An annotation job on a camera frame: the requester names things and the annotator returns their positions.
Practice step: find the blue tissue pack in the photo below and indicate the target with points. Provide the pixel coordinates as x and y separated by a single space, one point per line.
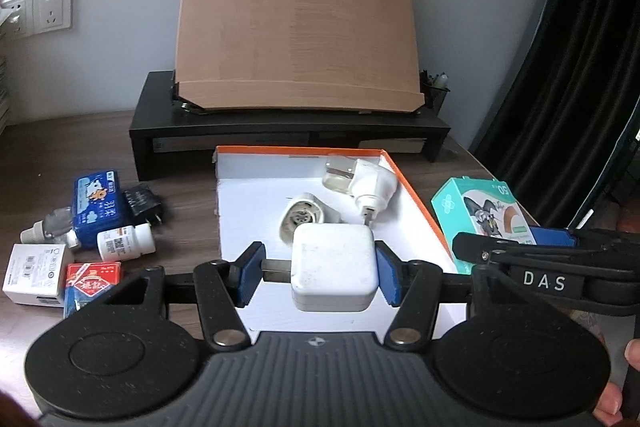
97 206

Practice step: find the green band-aid box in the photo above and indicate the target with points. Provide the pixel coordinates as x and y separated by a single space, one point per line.
482 207

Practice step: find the white wall socket panel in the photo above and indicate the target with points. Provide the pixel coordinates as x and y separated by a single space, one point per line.
17 19
51 15

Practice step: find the white square charger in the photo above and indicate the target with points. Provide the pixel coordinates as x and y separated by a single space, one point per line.
333 267

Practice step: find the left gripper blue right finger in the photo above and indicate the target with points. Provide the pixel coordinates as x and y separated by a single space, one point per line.
390 274

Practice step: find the dark curtain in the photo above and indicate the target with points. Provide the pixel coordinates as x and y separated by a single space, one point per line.
573 99

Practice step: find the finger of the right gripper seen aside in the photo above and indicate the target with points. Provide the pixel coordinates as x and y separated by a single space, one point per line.
552 237

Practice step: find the tilted wooden board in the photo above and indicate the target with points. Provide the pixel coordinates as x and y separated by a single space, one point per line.
319 54

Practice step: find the black mesh pen holder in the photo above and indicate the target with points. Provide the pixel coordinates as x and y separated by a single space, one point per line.
435 88

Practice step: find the orange white cardboard box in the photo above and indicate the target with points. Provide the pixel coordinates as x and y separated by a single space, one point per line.
262 191

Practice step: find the white mosquito repellent plug with bottle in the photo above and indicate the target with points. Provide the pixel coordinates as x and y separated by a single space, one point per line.
370 185

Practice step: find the black monitor riser stand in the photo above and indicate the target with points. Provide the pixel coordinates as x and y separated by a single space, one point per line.
164 123

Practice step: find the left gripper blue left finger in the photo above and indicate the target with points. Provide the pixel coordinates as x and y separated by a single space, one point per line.
248 273

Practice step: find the clear liquid refill bottle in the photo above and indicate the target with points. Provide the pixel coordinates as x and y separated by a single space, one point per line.
55 228

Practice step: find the white pill bottle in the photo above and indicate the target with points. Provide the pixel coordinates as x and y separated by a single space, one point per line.
126 243

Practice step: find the white small carton box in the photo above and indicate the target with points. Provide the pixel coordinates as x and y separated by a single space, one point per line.
36 274

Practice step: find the red playing card box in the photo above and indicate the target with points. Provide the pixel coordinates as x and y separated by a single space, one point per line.
87 281

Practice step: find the black power adapter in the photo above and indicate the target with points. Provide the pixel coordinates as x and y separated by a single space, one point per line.
143 205

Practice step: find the white plug-in heater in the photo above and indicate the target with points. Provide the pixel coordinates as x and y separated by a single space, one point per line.
305 209

